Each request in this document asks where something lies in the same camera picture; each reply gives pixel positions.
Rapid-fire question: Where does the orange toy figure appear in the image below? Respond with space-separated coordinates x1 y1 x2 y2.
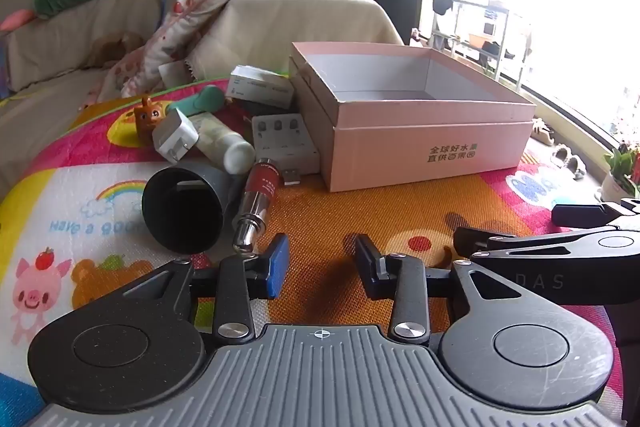
132 94 168 142

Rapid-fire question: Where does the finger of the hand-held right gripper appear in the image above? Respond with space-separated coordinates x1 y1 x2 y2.
452 226 601 261
552 203 618 225

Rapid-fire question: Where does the black cone-shaped lens hood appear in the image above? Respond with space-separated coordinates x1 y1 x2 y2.
141 159 242 254

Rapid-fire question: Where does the beige sofa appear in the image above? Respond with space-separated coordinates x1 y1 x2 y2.
0 0 403 188

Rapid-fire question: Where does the pink cardboard box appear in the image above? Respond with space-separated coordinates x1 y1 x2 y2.
289 41 537 192

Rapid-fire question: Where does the white lotion tube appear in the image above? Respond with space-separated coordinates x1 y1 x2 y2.
190 112 257 174

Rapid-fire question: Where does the red and silver bottle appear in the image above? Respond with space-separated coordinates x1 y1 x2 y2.
232 159 282 254

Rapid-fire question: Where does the teal green toy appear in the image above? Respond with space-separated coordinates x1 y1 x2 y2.
167 87 232 115

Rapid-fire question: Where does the metal shelf rack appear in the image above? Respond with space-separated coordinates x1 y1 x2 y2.
430 0 532 84

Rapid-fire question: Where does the white charger plug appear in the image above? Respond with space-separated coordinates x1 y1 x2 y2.
151 108 201 164

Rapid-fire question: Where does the white paper tag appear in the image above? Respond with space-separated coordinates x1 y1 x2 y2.
159 62 194 88

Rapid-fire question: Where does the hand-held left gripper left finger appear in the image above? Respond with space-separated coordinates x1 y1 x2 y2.
121 233 291 344

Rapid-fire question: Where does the white medicine carton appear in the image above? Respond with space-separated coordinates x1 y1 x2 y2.
225 64 296 109

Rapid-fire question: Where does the colourful cartoon play mat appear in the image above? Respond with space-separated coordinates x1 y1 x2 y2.
0 77 640 427

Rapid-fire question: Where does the leopard print slipper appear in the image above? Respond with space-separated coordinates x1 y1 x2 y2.
530 117 556 148

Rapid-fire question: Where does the potted plant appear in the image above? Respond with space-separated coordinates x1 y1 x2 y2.
597 142 640 202

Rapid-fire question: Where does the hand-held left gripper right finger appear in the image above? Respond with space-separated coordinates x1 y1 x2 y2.
352 234 521 349

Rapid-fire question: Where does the pink plush toy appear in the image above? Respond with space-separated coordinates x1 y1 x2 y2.
0 9 33 31

